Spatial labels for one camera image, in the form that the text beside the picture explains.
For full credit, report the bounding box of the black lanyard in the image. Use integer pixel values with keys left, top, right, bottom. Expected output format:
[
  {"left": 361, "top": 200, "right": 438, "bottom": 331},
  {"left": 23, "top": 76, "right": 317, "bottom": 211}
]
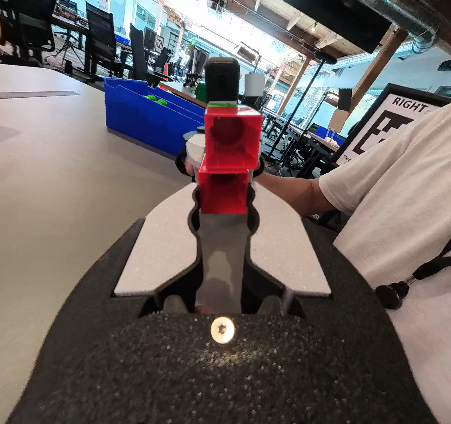
[{"left": 375, "top": 239, "right": 451, "bottom": 310}]

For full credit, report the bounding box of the black framed sign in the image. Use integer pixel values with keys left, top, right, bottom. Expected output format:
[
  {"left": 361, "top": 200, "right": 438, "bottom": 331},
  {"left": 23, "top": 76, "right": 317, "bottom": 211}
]
[{"left": 333, "top": 83, "right": 451, "bottom": 167}]

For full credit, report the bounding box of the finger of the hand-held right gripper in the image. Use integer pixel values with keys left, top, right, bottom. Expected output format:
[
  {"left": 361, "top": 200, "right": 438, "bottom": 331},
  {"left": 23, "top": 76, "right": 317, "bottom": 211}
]
[{"left": 183, "top": 132, "right": 206, "bottom": 165}]

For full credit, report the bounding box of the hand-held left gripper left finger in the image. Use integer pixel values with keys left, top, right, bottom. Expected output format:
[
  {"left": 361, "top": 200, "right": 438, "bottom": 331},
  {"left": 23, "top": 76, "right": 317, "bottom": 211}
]
[{"left": 114, "top": 183, "right": 205, "bottom": 313}]

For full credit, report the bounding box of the blue plastic bin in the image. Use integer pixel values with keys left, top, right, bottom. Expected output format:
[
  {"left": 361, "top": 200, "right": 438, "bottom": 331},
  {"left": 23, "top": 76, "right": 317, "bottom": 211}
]
[
  {"left": 104, "top": 77, "right": 206, "bottom": 157},
  {"left": 104, "top": 77, "right": 206, "bottom": 118}
]

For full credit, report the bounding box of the person's right forearm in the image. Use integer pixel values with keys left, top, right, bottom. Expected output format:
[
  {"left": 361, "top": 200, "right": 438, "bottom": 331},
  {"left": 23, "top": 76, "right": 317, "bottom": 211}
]
[{"left": 251, "top": 172, "right": 335, "bottom": 218}]

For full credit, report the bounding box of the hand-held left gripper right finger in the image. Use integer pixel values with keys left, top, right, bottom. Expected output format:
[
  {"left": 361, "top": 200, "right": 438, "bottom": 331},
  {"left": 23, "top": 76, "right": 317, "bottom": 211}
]
[{"left": 242, "top": 184, "right": 332, "bottom": 313}]

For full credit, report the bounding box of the black office chair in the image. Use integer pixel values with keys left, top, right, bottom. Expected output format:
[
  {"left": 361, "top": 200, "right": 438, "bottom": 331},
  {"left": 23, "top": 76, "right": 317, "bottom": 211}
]
[
  {"left": 130, "top": 23, "right": 159, "bottom": 81},
  {"left": 86, "top": 2, "right": 122, "bottom": 79},
  {"left": 16, "top": 0, "right": 60, "bottom": 65}
]

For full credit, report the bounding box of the red single-stud toy block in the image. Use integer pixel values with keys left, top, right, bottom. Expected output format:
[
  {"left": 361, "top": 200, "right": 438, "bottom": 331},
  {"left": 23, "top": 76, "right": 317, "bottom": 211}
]
[
  {"left": 204, "top": 106, "right": 264, "bottom": 169},
  {"left": 198, "top": 159, "right": 249, "bottom": 215}
]

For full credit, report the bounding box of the wooden table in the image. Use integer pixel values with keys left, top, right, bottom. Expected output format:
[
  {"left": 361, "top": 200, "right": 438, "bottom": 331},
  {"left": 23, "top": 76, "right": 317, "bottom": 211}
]
[{"left": 159, "top": 80, "right": 208, "bottom": 109}]

